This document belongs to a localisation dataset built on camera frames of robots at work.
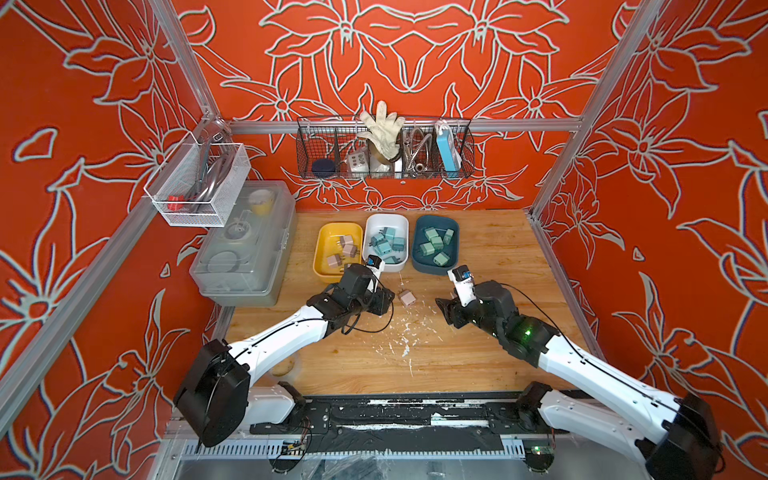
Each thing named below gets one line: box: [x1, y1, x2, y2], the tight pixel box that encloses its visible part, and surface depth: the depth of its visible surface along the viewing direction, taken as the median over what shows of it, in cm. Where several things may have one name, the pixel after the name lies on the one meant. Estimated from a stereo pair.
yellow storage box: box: [313, 222, 364, 284], surface depth 109 cm
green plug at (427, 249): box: [419, 242, 435, 256], surface depth 107 cm
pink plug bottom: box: [340, 235, 357, 252], surface depth 109 cm
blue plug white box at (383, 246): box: [376, 239, 391, 255], surface depth 106 cm
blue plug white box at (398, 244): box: [392, 237, 405, 252], surface depth 109 cm
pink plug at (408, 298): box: [398, 289, 417, 307], surface depth 95 cm
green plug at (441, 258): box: [433, 251, 450, 266], surface depth 104 cm
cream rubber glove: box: [358, 100, 406, 160], surface depth 92 cm
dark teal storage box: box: [412, 215, 459, 275], surface depth 109 cm
